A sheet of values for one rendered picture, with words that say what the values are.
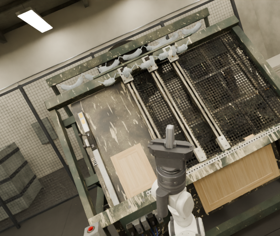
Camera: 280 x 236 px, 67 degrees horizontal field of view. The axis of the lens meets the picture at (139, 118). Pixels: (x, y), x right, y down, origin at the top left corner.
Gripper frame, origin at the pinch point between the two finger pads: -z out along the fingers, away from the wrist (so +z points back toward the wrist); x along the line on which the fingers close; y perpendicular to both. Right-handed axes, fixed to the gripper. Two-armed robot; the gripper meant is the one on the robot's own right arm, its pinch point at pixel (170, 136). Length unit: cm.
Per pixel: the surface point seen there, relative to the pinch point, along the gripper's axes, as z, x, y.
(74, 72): 37, 150, 165
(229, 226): 164, -35, 95
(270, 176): 142, -75, 150
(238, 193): 153, -44, 128
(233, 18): -6, -26, 221
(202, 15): -8, 9, 260
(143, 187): 113, 42, 79
